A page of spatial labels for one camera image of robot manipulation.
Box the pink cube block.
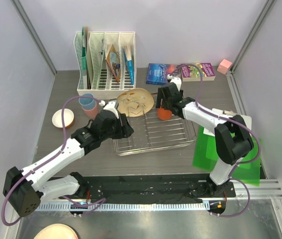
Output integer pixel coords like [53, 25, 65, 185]
[217, 59, 232, 75]

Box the green plastic folder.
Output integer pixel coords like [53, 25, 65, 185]
[192, 126, 261, 186]

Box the blue white book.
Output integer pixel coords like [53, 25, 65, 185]
[122, 45, 134, 85]

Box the pink round object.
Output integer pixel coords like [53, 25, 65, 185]
[34, 224, 79, 239]

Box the pink plastic cup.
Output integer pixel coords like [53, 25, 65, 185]
[82, 103, 99, 119]

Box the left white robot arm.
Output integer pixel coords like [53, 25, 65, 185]
[3, 110, 134, 217]

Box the orange white bowl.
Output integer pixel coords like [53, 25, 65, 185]
[52, 109, 75, 128]

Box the purple green paperback book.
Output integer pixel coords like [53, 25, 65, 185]
[181, 63, 215, 82]

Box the white mesh file organizer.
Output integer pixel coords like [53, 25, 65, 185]
[74, 31, 137, 100]

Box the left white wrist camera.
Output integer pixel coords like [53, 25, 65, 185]
[99, 100, 119, 119]

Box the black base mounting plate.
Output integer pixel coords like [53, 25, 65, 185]
[83, 174, 236, 200]

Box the beige bird pattern plate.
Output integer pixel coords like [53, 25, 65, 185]
[117, 88, 154, 117]

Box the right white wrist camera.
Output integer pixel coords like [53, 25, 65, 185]
[167, 75, 182, 90]

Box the perforated cable duct rail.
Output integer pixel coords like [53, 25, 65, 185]
[36, 201, 210, 214]

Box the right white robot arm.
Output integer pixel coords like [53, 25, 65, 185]
[156, 82, 254, 197]

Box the orange illustrated book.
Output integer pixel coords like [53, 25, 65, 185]
[105, 44, 121, 83]

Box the metal wire dish rack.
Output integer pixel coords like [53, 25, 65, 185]
[113, 93, 196, 156]

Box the orange ceramic mug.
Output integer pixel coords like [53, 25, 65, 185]
[157, 106, 173, 120]

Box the blue plastic cup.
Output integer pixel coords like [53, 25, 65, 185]
[79, 93, 96, 111]

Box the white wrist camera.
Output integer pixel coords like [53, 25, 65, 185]
[167, 75, 182, 90]
[99, 100, 119, 119]

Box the dark blue paperback book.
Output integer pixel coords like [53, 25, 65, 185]
[146, 63, 181, 85]

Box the white clipboard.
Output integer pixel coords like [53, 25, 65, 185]
[203, 108, 252, 137]

